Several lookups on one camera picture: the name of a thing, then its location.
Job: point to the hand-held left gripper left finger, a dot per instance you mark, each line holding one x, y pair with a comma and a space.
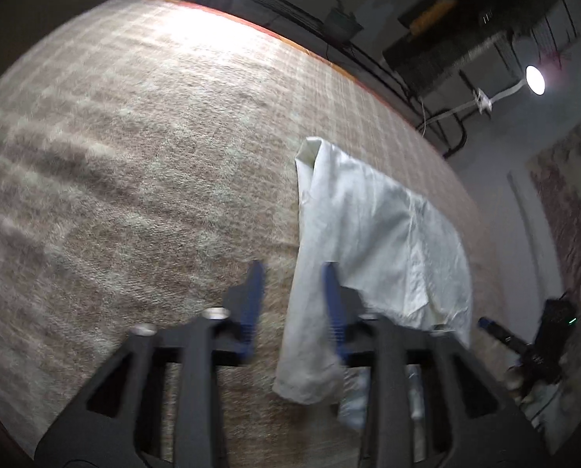
254, 297

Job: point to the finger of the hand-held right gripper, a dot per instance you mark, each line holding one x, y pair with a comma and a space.
498, 329

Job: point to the dark storage rack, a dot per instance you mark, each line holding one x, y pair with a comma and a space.
466, 44

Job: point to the white garment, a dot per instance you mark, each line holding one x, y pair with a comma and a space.
368, 234

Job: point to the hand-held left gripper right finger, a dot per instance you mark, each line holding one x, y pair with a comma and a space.
330, 297

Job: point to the black metal frame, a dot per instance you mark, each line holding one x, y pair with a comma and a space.
368, 63

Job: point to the patterned wall hanging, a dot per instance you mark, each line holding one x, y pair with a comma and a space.
568, 214

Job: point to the beige woven blanket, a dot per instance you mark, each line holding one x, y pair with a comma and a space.
149, 165

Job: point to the white desk lamp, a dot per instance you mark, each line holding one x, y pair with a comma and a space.
534, 78

